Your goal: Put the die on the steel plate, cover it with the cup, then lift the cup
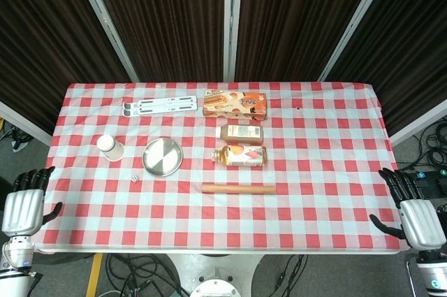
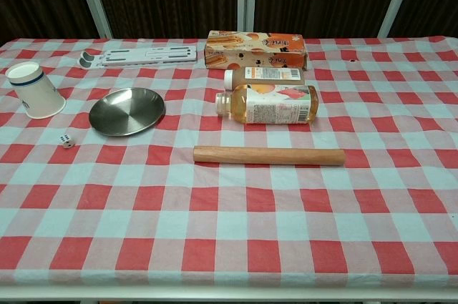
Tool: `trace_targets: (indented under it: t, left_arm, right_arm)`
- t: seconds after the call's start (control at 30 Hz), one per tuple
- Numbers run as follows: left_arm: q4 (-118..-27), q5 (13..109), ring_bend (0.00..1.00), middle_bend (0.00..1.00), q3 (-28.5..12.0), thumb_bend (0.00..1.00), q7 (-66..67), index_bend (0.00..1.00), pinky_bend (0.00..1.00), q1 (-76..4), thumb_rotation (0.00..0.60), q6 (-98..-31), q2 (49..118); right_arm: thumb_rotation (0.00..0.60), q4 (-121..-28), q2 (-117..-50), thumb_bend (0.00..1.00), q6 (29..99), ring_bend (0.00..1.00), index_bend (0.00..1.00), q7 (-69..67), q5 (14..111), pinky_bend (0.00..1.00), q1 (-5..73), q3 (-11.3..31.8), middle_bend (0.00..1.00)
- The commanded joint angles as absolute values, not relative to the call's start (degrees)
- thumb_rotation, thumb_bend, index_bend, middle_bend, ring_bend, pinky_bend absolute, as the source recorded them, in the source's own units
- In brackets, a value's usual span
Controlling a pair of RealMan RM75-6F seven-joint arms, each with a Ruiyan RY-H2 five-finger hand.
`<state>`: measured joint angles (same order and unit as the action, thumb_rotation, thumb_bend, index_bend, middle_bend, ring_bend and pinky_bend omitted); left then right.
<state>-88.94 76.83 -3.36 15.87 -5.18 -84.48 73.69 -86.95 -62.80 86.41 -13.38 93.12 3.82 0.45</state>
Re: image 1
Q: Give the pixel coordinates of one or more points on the white folding stand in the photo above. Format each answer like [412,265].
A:
[164,105]

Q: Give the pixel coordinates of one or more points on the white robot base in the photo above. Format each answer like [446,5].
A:
[216,276]

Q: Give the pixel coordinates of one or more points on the orange biscuit box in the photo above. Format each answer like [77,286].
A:
[234,105]

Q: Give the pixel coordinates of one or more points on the black power strip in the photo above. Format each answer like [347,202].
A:
[427,181]

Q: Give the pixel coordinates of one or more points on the white paper cup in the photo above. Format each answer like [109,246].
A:
[111,150]

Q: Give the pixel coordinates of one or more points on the tea bottle peach label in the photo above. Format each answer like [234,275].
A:
[241,156]

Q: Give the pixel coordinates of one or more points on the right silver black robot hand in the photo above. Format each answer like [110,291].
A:
[422,222]

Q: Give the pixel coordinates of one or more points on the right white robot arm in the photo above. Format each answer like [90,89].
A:
[431,272]

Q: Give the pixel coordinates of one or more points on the white partition post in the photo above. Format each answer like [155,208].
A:
[104,21]
[232,21]
[356,21]

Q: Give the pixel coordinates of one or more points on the brown drink bottle white cap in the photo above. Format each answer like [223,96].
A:
[241,133]

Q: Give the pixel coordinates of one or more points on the red white checkered tablecloth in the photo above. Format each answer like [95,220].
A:
[314,171]

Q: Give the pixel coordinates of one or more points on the brown wooden rod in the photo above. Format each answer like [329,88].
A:
[237,188]

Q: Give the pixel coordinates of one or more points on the yellow floor tape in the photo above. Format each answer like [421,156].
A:
[94,274]

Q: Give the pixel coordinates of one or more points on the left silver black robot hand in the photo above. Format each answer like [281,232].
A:
[22,213]

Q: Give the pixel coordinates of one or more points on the round metal plate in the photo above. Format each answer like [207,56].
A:
[162,157]

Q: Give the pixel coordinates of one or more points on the small white die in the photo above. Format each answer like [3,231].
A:
[135,178]

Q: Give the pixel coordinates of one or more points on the dark ribbed partition panel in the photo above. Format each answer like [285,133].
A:
[164,17]
[42,38]
[297,17]
[412,38]

